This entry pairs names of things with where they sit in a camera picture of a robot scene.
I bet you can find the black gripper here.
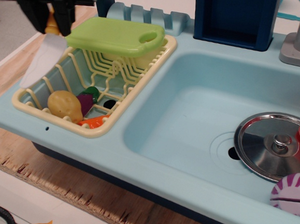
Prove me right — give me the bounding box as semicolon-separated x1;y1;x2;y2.
17;0;96;36

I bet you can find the yellow handled white toy knife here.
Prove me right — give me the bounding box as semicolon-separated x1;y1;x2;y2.
19;6;67;88

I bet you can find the green plastic cutting board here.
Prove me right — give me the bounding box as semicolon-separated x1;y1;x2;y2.
66;17;165;58

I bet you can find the wooden board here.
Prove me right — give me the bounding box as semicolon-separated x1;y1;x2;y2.
0;0;217;224

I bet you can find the yellow toy potato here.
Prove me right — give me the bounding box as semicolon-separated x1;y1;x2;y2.
47;90;83;124

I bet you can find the cream plastic dish rack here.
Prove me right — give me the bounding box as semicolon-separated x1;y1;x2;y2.
12;35;177;138

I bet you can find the purple toy eggplant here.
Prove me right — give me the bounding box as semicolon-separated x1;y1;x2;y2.
77;86;100;117

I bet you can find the orange toy carrot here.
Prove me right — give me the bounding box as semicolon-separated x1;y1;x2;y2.
78;115;110;129

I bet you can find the light blue toy sink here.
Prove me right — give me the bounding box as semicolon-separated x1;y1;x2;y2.
0;21;300;224

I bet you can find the dark blue plastic back panel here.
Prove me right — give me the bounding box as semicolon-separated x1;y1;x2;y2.
193;0;280;52

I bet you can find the steel pot lid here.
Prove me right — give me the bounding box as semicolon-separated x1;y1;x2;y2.
234;112;300;182

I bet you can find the dark blue post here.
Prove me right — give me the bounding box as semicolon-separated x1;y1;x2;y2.
96;0;116;18

